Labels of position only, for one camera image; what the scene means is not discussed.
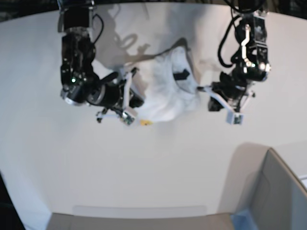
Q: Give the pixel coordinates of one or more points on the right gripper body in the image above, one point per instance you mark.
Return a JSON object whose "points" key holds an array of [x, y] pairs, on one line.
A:
{"points": [[117, 95]]}

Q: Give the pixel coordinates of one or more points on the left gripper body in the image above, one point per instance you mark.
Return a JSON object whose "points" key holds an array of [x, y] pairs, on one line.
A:
{"points": [[234, 97]]}

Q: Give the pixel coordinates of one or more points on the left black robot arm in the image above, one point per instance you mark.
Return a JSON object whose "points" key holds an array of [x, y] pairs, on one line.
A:
{"points": [[249, 64]]}

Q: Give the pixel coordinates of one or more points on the white printed t-shirt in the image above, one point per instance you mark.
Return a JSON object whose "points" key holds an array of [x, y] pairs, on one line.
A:
{"points": [[165, 84]]}

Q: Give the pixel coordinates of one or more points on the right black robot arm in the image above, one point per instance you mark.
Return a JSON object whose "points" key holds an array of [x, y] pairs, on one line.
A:
{"points": [[81, 28]]}

